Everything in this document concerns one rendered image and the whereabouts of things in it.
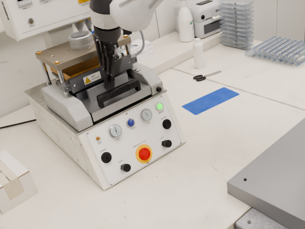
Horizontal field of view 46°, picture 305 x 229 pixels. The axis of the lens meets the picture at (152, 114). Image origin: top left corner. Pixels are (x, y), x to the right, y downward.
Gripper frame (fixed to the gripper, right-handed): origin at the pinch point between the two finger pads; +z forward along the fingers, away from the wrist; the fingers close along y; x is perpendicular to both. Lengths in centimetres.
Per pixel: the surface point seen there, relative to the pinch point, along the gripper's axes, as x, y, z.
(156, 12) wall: 74, -67, 34
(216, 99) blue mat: 45, 9, 26
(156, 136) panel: 7.0, 16.8, 15.9
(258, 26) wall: 169, -59, 72
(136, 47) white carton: 45, -46, 34
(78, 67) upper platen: -4.7, -11.2, 0.5
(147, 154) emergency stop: 1.0, 20.1, 17.9
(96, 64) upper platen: 0.2, -7.7, -0.8
